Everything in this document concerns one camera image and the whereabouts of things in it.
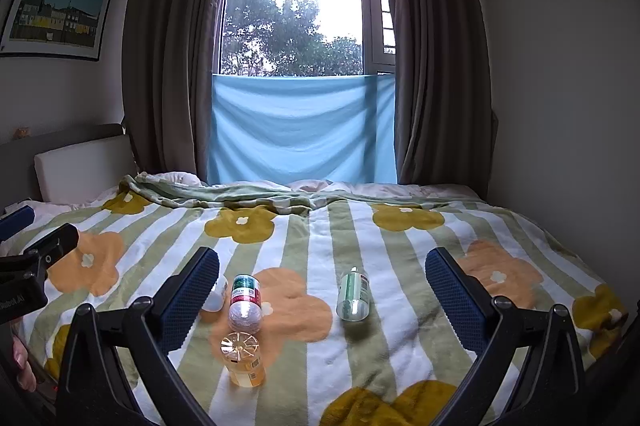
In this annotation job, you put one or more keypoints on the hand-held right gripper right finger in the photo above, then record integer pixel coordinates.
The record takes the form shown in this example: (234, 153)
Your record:
(457, 301)

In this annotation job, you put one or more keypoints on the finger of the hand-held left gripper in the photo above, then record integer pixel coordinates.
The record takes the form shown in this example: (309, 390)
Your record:
(52, 243)
(15, 222)

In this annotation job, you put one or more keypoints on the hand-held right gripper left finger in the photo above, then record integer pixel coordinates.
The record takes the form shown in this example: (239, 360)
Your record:
(187, 301)

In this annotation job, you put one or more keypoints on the person's left hand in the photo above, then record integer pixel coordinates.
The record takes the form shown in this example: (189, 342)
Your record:
(22, 358)

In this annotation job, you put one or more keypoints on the small white bottle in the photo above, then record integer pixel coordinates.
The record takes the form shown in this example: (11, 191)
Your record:
(216, 298)

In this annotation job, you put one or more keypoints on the grey bed headboard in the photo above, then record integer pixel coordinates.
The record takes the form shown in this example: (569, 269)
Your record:
(15, 171)

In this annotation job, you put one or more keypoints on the clear bottle green red label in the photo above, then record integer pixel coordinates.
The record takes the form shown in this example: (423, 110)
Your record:
(245, 306)

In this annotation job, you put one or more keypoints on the white cushion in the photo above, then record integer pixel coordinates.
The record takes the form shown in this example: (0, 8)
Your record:
(85, 166)

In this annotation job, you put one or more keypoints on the amber liquid bottle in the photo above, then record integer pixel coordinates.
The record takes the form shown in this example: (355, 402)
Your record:
(245, 366)

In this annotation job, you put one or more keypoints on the small brown figurine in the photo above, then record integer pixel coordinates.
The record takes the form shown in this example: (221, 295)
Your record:
(20, 133)

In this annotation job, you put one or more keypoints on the striped floral blanket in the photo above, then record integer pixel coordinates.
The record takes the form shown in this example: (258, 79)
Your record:
(350, 371)

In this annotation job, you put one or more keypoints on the light blue cloth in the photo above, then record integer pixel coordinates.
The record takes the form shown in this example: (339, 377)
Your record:
(300, 131)

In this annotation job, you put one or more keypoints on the framed picture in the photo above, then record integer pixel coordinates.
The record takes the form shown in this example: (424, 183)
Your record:
(55, 9)

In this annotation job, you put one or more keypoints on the brown curtain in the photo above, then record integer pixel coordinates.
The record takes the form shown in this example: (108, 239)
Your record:
(435, 56)
(170, 56)

